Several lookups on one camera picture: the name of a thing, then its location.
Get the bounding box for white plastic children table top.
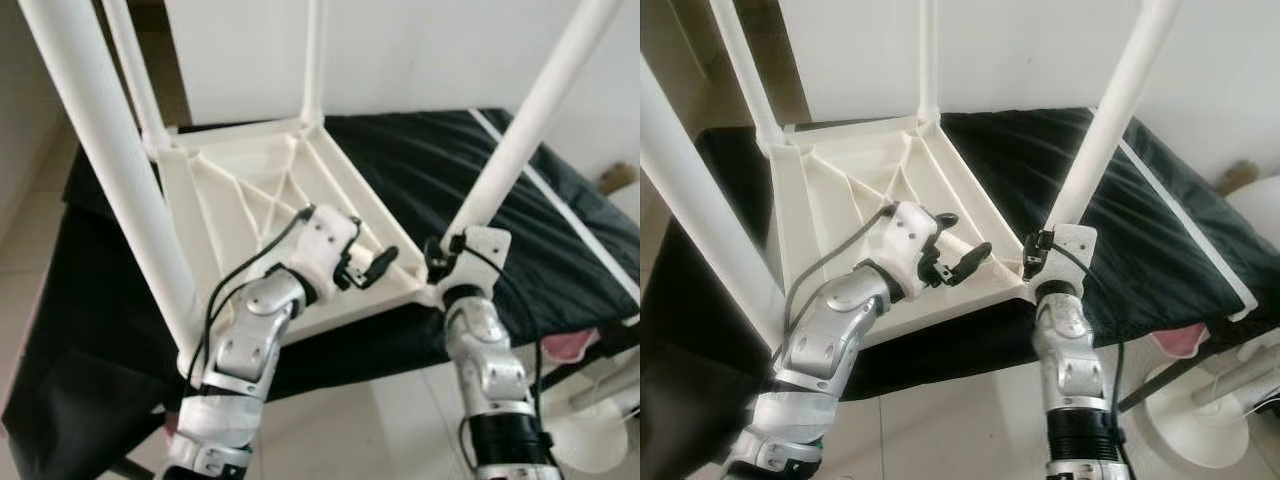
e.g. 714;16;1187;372
150;115;446;376
765;113;1036;351

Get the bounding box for black table cloth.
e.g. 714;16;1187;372
640;105;1280;480
0;108;641;480

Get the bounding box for pink cloth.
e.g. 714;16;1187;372
545;328;601;363
1150;323;1211;359

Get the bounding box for white tape strip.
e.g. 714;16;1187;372
470;108;641;301
1093;105;1259;323

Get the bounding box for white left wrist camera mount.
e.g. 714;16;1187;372
885;200;946;296
290;207;361;296

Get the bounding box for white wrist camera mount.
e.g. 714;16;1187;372
885;200;946;296
290;207;361;296
1035;223;1099;296
435;226;513;306

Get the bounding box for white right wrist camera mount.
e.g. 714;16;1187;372
435;226;513;306
1035;223;1099;296

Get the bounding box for black metal table frame leg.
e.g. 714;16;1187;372
1118;345;1216;413
540;350;621;393

